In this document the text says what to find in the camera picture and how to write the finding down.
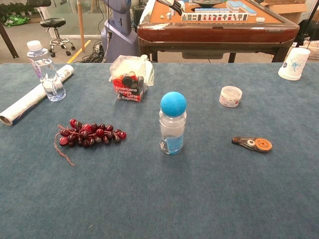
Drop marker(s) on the orange black correction tape dispenser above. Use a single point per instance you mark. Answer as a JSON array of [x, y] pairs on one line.
[[251, 145]]

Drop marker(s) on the black background robot hand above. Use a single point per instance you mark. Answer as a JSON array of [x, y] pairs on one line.
[[174, 6]]

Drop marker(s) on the clear jar with blue label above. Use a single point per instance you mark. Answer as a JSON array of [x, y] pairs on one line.
[[172, 134]]

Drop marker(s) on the blue foam ball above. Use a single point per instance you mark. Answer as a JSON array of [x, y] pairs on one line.
[[173, 103]]

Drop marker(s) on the clear box of coffee capsules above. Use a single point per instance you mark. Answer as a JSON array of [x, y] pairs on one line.
[[127, 92]]

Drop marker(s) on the red plastic grape bunch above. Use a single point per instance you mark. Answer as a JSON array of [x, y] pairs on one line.
[[87, 132]]

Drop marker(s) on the blue felt table cloth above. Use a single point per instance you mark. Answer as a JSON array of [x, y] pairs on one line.
[[159, 199]]

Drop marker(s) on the blue background robot body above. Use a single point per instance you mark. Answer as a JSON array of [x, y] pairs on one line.
[[119, 37]]

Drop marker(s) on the brown wooden mahjong table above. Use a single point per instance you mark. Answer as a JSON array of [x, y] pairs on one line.
[[211, 33]]

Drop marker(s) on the small upright mahjong tile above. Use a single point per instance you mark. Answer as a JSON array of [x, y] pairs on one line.
[[168, 15]]

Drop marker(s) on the row of face-up mahjong tiles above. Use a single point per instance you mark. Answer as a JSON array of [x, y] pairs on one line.
[[214, 17]]

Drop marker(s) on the clear plastic water bottle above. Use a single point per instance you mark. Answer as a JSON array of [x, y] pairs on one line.
[[47, 74]]

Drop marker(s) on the row of blue-backed mahjong tiles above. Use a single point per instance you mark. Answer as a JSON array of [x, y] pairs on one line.
[[211, 10]]

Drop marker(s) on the wooden pole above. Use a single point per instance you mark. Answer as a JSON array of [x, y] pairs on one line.
[[80, 25]]

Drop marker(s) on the white rolled paper tube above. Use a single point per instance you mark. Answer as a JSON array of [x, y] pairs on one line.
[[22, 102]]

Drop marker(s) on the stacked blue-backed mahjong tile row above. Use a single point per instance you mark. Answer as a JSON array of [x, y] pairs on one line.
[[240, 7]]

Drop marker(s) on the single white mahjong tile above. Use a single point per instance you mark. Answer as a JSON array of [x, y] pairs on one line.
[[260, 20]]

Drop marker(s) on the black swivel stool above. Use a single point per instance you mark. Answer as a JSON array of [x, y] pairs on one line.
[[52, 22]]

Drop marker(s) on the white flower print paper cup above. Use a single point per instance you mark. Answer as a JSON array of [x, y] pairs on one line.
[[294, 64]]

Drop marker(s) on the white plastic basket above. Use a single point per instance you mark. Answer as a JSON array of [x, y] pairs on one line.
[[313, 52]]

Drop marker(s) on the dark table leg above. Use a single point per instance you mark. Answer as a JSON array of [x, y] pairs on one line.
[[8, 41]]

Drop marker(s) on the brown cardboard box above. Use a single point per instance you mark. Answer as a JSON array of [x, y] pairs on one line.
[[291, 10]]

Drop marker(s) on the black tripod stand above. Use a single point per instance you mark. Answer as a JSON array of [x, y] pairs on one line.
[[309, 30]]

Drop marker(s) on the green plastic bag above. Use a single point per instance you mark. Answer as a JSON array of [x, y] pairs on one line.
[[16, 20]]

